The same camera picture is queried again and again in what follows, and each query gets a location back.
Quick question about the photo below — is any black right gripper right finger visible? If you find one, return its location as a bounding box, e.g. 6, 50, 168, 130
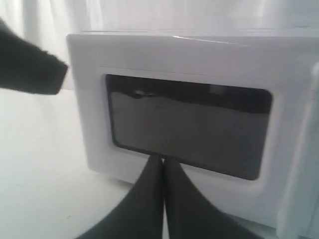
163, 159, 259, 239

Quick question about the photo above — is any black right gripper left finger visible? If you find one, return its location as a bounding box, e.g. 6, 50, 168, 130
79, 155, 164, 239

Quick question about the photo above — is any white microwave door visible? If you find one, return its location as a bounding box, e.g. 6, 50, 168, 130
67, 32, 319, 239

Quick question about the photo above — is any black left gripper tip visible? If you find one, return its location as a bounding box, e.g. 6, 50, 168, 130
0, 20, 68, 95

